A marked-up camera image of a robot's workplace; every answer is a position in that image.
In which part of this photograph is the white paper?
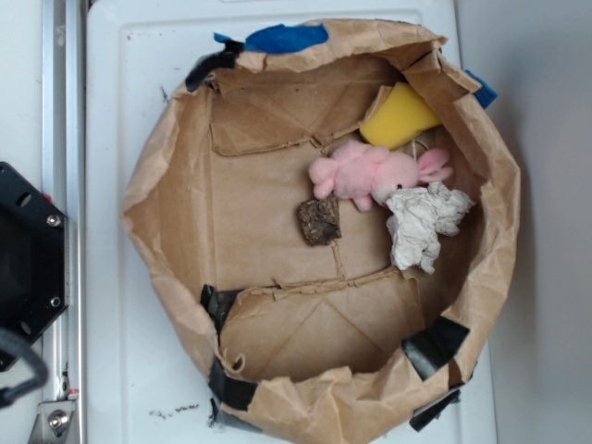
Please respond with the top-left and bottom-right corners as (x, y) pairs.
(386, 182), (475, 275)

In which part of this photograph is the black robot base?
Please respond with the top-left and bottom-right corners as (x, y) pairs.
(1, 162), (68, 345)

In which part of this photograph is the dark brown block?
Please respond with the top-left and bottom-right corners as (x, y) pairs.
(297, 195), (341, 246)

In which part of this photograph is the brown paper bag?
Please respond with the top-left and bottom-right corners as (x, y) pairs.
(122, 19), (521, 443)

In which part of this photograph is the pink plush toy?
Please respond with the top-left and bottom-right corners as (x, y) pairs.
(308, 141), (453, 212)

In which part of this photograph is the black tape inner left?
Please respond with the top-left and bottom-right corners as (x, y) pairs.
(200, 285), (241, 334)

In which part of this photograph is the black tape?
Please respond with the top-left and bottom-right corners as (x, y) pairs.
(409, 388), (461, 432)
(208, 358), (259, 412)
(401, 316), (470, 381)
(185, 40), (244, 93)
(200, 285), (241, 334)

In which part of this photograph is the yellow sponge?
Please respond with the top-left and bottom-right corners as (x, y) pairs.
(360, 82), (442, 150)

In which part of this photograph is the black tape top left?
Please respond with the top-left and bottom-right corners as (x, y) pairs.
(185, 40), (244, 93)

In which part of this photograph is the black tape bottom left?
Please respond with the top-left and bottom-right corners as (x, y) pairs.
(208, 358), (259, 412)

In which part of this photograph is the black tape lower right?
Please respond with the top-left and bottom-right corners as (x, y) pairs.
(401, 316), (470, 381)

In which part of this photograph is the blue tape piece top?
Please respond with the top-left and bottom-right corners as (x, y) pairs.
(214, 23), (329, 55)

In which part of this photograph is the blue tape piece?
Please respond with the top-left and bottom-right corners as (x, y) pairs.
(214, 23), (329, 55)
(464, 69), (499, 109)

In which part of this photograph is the blue tape piece right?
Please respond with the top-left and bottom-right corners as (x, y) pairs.
(464, 69), (499, 109)

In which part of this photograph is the black tape bottom right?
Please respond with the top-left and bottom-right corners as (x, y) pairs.
(409, 388), (461, 432)

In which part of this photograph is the aluminium frame rail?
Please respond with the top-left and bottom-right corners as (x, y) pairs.
(42, 1), (90, 443)

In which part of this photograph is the grey braided cable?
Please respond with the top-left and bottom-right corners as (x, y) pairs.
(0, 326), (49, 409)

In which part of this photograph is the metal corner bracket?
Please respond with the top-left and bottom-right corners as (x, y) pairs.
(28, 400), (76, 444)

